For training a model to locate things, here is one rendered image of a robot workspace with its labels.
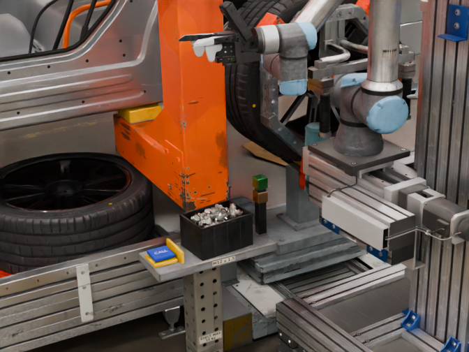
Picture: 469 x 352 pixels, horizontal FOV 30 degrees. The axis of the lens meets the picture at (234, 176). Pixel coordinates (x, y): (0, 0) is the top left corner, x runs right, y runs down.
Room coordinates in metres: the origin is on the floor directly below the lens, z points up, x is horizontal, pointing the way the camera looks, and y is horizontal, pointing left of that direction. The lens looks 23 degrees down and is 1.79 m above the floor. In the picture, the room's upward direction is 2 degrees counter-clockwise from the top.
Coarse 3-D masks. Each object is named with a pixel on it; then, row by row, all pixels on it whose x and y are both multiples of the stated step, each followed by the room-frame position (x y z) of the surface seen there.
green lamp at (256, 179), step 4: (256, 176) 2.66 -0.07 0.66; (260, 176) 2.66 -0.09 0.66; (264, 176) 2.66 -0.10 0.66; (256, 180) 2.64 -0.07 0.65; (260, 180) 2.63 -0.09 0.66; (264, 180) 2.64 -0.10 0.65; (256, 184) 2.64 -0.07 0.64; (260, 184) 2.63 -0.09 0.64; (264, 184) 2.64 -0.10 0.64; (256, 188) 2.64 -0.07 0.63; (260, 188) 2.63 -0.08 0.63; (264, 188) 2.64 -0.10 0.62
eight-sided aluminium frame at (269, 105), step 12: (336, 12) 3.05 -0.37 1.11; (348, 12) 3.07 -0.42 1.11; (360, 12) 3.09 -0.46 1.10; (360, 24) 3.15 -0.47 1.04; (264, 72) 2.96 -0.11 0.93; (264, 84) 2.96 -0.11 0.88; (276, 84) 2.94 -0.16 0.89; (264, 96) 2.96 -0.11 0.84; (276, 96) 2.94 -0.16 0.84; (264, 108) 2.96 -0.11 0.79; (276, 108) 2.94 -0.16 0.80; (264, 120) 2.95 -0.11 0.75; (276, 120) 2.93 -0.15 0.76; (276, 132) 2.94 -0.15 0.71; (288, 132) 2.96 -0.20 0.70; (288, 144) 2.97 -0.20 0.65; (300, 144) 2.98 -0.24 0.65
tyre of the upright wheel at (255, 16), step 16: (256, 0) 3.19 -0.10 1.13; (272, 0) 3.13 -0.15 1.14; (288, 0) 3.07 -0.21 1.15; (304, 0) 3.09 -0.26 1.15; (352, 0) 3.18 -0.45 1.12; (256, 16) 3.09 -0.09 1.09; (288, 16) 3.06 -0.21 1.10; (240, 64) 3.01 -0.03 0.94; (256, 64) 2.99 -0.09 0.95; (240, 80) 2.99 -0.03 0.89; (256, 80) 3.00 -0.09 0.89; (240, 96) 2.99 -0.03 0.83; (256, 96) 3.00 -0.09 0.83; (240, 112) 3.01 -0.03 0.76; (256, 112) 2.99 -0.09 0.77; (240, 128) 3.09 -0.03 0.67; (256, 128) 2.99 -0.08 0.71; (272, 144) 3.03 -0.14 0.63
